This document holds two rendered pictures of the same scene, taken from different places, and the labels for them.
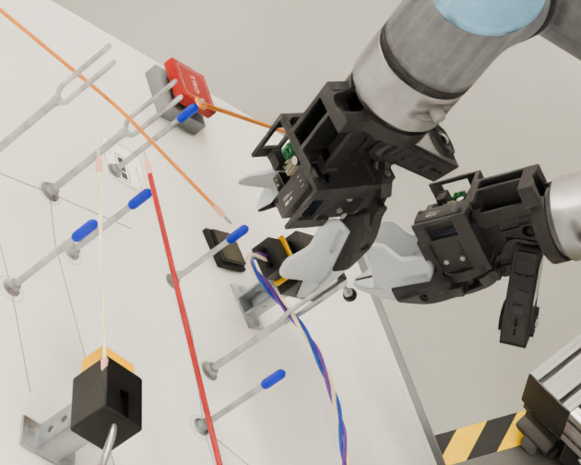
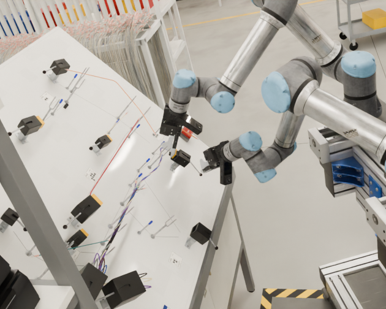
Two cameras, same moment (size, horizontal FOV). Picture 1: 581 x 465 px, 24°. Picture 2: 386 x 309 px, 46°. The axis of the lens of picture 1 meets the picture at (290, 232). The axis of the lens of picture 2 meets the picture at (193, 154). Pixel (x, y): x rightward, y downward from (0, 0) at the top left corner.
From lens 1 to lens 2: 1.21 m
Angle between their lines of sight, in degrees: 37
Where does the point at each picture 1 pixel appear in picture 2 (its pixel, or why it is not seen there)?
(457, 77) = (177, 98)
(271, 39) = (304, 186)
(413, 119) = (174, 108)
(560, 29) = (202, 94)
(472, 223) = (212, 151)
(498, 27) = (180, 86)
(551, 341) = not seen: hidden behind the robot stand
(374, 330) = (217, 194)
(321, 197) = (163, 125)
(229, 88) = (287, 195)
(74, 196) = (138, 132)
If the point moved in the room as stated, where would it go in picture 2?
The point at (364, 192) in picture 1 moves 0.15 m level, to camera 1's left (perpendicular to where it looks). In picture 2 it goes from (173, 127) to (143, 125)
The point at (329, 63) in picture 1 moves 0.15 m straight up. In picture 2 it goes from (318, 194) to (315, 176)
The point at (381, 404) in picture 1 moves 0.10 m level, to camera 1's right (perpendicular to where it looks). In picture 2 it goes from (204, 203) to (225, 206)
